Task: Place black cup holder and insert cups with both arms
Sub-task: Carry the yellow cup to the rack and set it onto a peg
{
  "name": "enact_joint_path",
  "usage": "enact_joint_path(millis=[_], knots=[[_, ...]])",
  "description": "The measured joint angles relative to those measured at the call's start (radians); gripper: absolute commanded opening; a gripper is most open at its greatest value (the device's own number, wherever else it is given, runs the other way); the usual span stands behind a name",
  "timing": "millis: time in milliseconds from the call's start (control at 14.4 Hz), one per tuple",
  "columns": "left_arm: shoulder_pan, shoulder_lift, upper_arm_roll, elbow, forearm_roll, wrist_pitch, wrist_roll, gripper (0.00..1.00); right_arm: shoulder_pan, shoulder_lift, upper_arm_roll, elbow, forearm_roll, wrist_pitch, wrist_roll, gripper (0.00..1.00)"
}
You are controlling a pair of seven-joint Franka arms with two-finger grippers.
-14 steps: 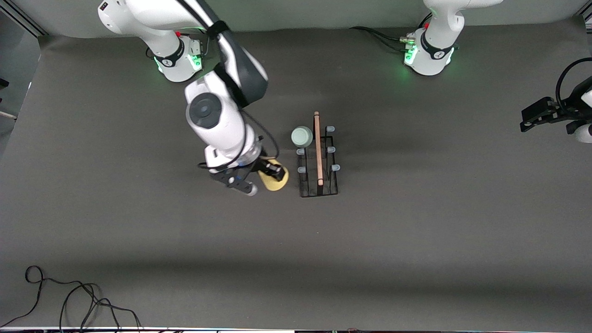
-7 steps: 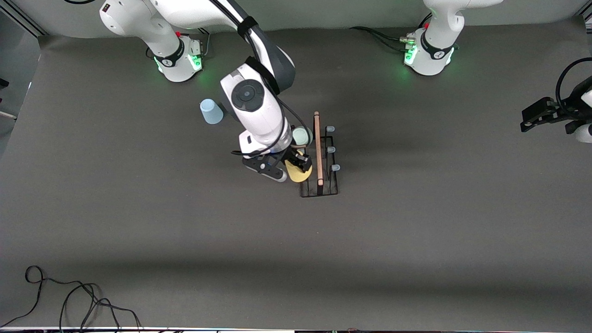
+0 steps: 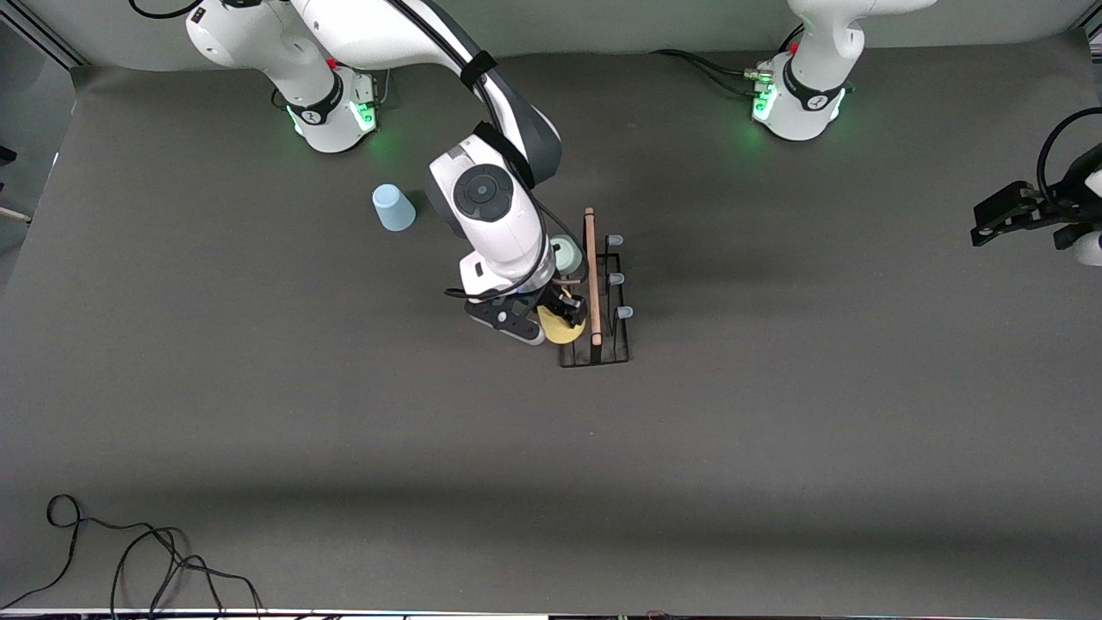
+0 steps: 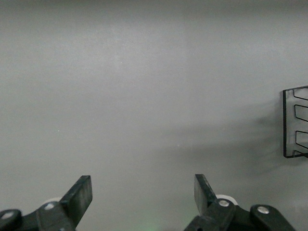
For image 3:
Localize black arm base cables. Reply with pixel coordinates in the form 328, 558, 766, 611
274, 52, 393, 111
650, 22, 806, 100

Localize black wire cup holder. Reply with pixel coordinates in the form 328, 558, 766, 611
557, 207, 635, 369

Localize black left arm base cables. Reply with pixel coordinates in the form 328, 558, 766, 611
650, 22, 806, 100

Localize light blue plastic cup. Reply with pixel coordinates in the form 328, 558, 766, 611
372, 183, 417, 232

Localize thin black cable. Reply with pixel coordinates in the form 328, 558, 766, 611
110, 527, 263, 620
0, 493, 259, 620

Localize dark grey table mat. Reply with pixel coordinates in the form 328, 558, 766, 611
0, 34, 1102, 617

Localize yellow plastic cup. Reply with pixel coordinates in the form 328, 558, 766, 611
538, 303, 588, 345

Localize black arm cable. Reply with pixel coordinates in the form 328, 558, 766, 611
383, 0, 552, 302
1037, 108, 1102, 203

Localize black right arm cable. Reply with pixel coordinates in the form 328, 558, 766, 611
383, 0, 552, 302

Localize black right arm base cables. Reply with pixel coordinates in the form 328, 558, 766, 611
274, 52, 393, 111

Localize pale green plastic cup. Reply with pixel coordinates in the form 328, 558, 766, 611
551, 236, 586, 276

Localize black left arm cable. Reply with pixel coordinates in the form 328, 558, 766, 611
1037, 108, 1102, 203

